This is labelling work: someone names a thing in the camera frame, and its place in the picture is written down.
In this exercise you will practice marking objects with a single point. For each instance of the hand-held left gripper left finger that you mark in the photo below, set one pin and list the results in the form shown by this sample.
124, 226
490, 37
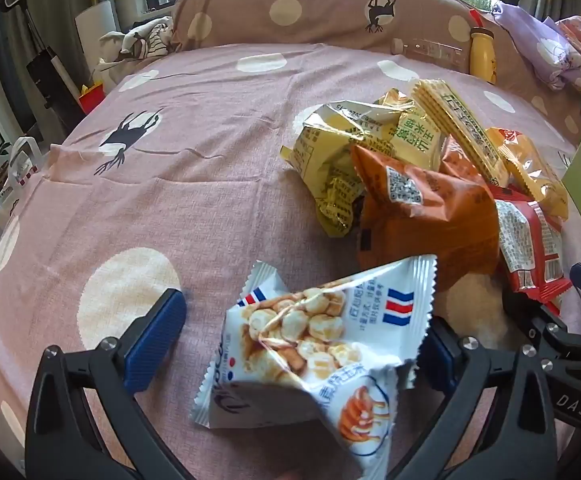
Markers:
155, 340

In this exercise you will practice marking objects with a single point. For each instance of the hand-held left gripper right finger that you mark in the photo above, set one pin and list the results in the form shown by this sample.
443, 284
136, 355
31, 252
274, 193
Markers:
438, 357

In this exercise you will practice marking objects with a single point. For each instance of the red-edged beige snack packet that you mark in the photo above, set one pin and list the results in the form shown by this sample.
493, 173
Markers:
525, 240

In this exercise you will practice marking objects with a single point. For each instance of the orange snack packet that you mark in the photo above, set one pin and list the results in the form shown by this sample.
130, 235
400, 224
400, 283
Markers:
420, 230

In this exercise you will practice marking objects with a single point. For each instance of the white popcorn snack packet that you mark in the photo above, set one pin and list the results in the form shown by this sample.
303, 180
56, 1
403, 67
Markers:
295, 320

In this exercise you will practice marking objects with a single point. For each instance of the wafer biscuit pack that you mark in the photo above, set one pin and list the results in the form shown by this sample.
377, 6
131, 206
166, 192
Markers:
455, 120

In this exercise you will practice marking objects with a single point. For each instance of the clear orange-top cracker packet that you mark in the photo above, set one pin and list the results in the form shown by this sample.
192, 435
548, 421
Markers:
535, 170

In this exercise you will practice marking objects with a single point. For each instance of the pink polka-dot bed sheet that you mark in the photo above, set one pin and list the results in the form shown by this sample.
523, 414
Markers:
195, 185

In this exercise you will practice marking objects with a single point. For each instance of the gold crumpled snack packet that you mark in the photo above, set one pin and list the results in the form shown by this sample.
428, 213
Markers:
335, 185

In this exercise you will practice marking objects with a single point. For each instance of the white paper bag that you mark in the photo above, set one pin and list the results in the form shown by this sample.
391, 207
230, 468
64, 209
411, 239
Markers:
18, 170

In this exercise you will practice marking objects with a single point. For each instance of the yellow green-label snack packet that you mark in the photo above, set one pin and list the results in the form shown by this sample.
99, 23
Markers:
355, 125

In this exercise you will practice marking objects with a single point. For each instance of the red yellow toy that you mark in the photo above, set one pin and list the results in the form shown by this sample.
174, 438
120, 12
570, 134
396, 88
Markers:
90, 96

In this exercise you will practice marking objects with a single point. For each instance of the yellow bottle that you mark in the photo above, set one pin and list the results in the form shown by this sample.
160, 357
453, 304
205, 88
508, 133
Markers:
483, 55

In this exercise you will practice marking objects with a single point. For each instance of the striped cloth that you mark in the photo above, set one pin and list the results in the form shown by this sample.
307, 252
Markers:
145, 42

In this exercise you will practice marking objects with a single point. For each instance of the white board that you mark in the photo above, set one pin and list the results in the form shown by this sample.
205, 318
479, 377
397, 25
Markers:
95, 25

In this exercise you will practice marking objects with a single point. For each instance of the brown polka-dot cushion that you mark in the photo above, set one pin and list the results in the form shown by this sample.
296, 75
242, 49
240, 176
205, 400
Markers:
320, 15

